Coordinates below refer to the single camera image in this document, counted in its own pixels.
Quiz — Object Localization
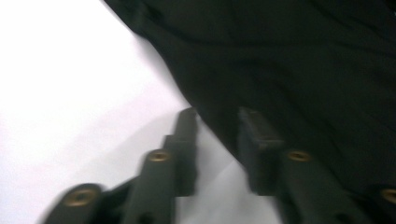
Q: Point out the black shorts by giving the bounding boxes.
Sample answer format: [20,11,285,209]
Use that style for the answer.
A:
[102,0,396,224]

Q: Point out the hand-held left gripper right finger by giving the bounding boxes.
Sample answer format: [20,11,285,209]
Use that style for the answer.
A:
[238,106,373,224]

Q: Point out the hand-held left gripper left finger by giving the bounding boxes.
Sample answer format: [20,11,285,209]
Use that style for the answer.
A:
[120,106,199,224]

